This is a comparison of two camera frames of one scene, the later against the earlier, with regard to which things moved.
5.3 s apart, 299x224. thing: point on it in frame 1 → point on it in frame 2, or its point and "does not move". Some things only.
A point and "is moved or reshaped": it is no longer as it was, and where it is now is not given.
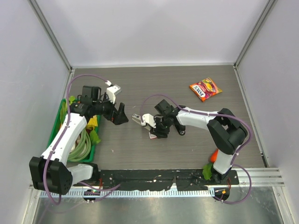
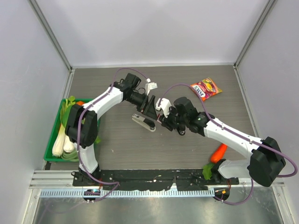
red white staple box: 152,136 is moved or reshaped
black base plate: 159,179 does not move
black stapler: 181,129 does not move
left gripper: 118,116 → 150,110
